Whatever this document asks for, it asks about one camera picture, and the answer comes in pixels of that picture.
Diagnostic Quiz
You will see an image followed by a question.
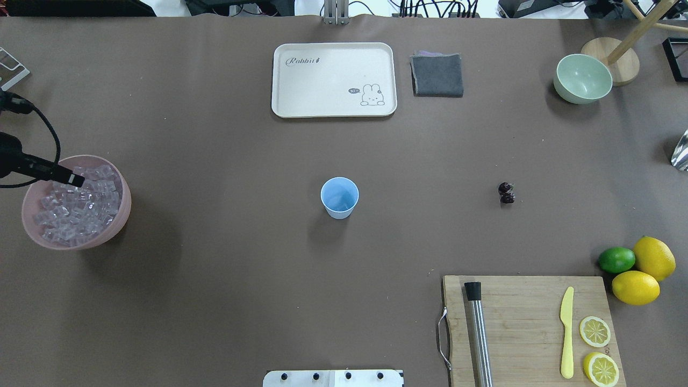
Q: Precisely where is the bamboo cutting board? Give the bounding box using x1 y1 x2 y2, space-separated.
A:
442 275 614 386

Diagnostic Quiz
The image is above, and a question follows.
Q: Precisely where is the yellow lemon near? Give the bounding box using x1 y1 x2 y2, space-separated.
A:
612 270 661 306

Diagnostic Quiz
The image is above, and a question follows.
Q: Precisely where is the pink bowl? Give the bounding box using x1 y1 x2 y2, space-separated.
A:
21 155 131 252

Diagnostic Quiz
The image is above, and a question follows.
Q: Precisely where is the steel ice scoop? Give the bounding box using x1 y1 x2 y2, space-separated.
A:
669 130 688 171

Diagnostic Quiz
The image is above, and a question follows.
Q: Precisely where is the steel muddler black tip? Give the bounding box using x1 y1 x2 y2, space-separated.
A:
464 281 494 386

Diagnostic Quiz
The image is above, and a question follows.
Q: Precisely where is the white wire cup rack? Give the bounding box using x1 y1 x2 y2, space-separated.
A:
0 47 31 91

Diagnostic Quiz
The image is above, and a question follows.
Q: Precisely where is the cream rabbit tray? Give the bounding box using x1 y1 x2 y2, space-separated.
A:
271 42 397 119

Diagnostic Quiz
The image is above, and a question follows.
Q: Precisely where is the lemon half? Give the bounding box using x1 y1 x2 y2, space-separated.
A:
583 352 621 386
578 316 612 348

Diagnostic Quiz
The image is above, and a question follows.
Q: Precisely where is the wooden cup tree stand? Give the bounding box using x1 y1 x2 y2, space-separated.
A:
580 1 686 87

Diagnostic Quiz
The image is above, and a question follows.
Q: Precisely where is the grey folded cloth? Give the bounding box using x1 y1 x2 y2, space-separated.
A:
410 51 464 97

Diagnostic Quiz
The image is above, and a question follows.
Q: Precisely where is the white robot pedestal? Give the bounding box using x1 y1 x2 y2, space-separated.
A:
262 368 405 386

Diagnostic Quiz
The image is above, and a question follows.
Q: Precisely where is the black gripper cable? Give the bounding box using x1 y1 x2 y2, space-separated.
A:
0 105 61 189

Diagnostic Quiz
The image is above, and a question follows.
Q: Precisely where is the yellow lemon far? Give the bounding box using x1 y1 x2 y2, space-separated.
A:
632 236 676 282

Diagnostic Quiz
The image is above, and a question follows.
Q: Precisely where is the light blue cup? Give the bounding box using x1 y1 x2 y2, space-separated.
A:
320 177 360 220

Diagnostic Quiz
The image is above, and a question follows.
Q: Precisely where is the clear ice cubes pile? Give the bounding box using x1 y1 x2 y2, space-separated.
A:
33 164 122 247

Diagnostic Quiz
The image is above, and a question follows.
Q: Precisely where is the lemon half upper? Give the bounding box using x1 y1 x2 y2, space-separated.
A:
578 316 612 348

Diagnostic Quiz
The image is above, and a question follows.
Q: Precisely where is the green lime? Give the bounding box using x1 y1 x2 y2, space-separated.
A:
597 247 636 274

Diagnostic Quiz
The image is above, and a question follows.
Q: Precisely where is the mint green bowl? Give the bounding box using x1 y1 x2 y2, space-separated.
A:
553 54 613 105

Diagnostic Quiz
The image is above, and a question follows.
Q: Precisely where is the dark cherry upper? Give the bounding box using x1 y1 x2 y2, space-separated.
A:
497 182 514 195

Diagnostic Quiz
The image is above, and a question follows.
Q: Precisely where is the lemon half lower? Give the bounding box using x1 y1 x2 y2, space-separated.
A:
583 352 621 386

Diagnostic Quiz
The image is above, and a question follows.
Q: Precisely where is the yellow lemon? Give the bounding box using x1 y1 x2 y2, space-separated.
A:
632 236 676 282
612 270 661 306

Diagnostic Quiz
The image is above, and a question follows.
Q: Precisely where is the yellow plastic knife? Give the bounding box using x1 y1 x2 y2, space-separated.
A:
560 286 575 379

